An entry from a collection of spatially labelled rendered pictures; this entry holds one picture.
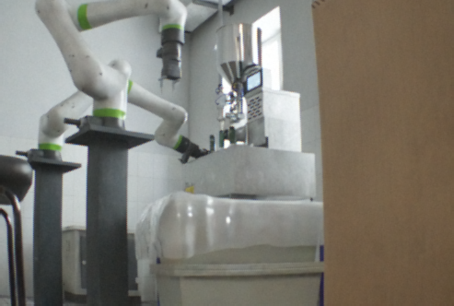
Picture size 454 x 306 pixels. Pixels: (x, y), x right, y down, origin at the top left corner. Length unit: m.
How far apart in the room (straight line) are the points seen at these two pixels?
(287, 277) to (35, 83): 4.93
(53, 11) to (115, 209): 0.78
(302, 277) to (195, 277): 0.41
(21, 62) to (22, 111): 0.60
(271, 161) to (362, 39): 2.33
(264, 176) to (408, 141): 2.34
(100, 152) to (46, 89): 4.58
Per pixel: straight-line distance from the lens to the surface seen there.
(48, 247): 2.56
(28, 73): 6.49
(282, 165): 2.71
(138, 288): 5.77
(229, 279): 1.91
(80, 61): 1.91
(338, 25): 0.39
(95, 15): 2.19
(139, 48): 7.01
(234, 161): 2.57
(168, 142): 2.96
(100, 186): 1.91
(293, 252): 2.03
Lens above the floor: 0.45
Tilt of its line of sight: 13 degrees up
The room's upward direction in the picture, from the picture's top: 1 degrees counter-clockwise
